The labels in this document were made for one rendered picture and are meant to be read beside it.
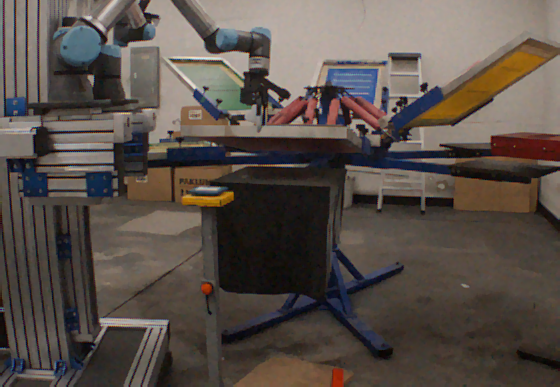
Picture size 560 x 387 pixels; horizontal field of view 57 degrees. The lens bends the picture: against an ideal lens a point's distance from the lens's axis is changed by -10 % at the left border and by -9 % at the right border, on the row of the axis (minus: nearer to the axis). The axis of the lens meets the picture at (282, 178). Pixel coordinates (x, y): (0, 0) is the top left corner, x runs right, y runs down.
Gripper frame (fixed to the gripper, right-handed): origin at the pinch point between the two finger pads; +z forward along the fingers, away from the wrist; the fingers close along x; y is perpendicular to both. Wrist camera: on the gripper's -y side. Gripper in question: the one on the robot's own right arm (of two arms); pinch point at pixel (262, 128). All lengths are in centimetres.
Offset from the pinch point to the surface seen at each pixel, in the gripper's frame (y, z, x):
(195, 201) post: 13.8, 24.7, 22.8
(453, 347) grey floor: -77, 100, -102
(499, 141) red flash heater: -89, -4, -65
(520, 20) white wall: -171, -179, -447
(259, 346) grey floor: 22, 102, -86
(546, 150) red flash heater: -108, 0, -54
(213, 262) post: 10.2, 44.3, 15.0
